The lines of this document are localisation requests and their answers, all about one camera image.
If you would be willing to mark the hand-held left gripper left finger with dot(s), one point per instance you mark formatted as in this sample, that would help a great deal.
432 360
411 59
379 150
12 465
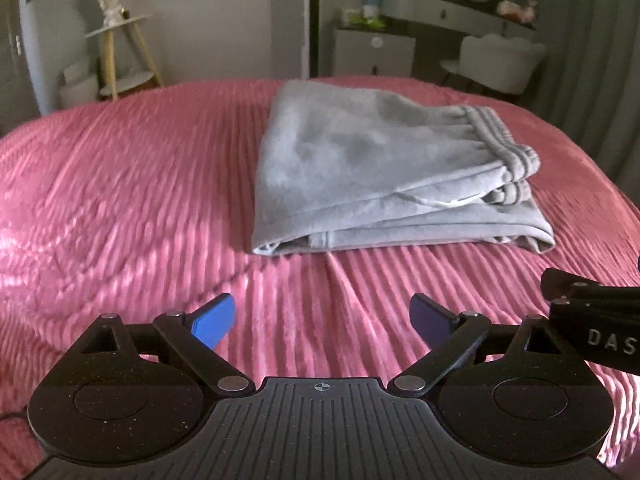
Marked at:
212 322

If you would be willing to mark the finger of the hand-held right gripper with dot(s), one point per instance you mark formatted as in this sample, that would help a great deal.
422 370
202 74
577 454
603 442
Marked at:
600 290

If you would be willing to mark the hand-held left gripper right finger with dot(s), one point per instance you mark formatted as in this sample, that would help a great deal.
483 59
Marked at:
430 321

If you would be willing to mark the grey pants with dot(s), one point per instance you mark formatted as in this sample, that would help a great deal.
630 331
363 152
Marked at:
350 160

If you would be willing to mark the pink ribbed blanket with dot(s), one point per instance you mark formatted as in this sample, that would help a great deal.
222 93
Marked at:
125 185

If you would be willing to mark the grey curtain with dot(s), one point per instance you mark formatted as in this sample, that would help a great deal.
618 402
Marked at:
590 60

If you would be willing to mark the white fluffy chair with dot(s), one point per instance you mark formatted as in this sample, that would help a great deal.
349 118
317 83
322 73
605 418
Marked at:
500 62

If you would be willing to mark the wooden tiered side table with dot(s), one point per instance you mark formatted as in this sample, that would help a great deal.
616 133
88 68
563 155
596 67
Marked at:
127 80

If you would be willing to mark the white storage box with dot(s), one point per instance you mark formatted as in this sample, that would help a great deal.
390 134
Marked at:
80 90

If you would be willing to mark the small white cabinet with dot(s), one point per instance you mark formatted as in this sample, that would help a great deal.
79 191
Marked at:
372 52

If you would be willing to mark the pink flower ornament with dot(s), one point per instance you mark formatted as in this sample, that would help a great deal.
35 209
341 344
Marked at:
515 9

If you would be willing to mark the green packet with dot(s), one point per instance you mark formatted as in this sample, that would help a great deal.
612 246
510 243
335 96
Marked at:
365 20

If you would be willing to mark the white vanity table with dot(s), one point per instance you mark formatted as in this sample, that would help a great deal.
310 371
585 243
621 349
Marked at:
450 12

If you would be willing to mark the blue and white container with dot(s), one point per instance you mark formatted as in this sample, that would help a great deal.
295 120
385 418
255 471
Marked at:
371 5

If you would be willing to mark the cream vase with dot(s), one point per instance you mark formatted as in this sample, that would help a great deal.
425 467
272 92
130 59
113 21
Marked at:
111 0

